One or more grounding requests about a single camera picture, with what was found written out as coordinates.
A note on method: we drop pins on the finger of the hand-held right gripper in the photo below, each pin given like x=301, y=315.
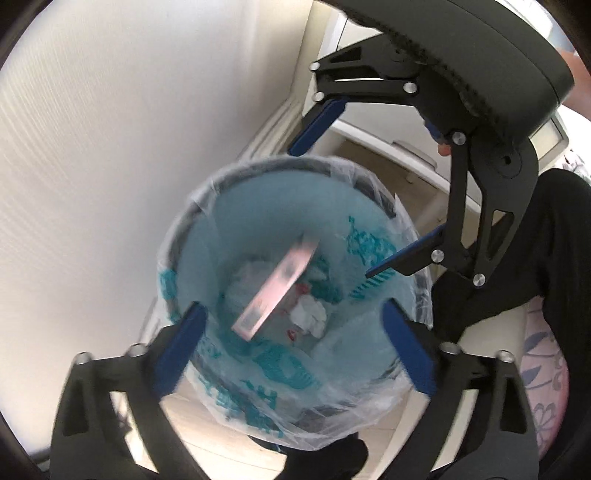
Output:
x=318, y=127
x=406, y=254

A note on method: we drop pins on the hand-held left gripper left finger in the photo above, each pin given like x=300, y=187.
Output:
x=180, y=350

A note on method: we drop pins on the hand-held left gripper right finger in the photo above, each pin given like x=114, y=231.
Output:
x=411, y=350

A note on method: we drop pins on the grey round trash bin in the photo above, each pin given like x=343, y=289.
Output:
x=240, y=168

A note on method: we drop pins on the pink cardboard box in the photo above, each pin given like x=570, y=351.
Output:
x=272, y=295

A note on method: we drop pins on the white wrapper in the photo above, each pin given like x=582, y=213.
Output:
x=309, y=314

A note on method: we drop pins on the person's right hand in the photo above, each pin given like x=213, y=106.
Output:
x=443, y=149

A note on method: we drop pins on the white nightstand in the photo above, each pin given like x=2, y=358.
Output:
x=369, y=136

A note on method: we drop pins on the floral bedsheet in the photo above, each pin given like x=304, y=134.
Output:
x=549, y=364

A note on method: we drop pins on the person's black pants leg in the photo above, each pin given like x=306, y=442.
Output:
x=549, y=240

